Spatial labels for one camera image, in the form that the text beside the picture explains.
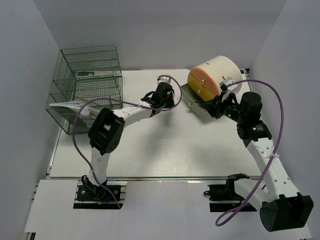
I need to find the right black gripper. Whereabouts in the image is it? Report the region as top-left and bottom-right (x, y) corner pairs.
(202, 91), (246, 123)

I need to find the round white drawer organizer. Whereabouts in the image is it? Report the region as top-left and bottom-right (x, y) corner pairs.
(181, 55), (245, 115)

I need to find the grey setup guide booklet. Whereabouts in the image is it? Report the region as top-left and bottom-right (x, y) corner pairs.
(49, 100), (100, 129)

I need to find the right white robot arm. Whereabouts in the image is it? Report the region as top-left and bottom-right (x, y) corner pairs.
(203, 92), (314, 232)

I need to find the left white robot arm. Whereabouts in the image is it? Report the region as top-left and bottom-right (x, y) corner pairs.
(84, 82), (174, 200)

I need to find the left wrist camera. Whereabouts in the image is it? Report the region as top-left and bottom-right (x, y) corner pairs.
(157, 76), (171, 85)

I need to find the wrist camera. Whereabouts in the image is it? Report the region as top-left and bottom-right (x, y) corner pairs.
(219, 77), (238, 102)
(157, 76), (171, 85)

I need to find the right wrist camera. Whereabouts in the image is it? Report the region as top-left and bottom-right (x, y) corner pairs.
(219, 77), (238, 102)

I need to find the green wire mesh rack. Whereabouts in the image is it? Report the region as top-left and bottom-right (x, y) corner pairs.
(45, 45), (123, 135)

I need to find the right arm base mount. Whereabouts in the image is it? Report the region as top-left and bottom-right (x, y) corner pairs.
(203, 184), (245, 213)

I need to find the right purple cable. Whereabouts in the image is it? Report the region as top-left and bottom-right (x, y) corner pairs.
(215, 79), (285, 228)

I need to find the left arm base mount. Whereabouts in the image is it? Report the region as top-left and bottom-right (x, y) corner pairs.
(73, 183), (127, 210)

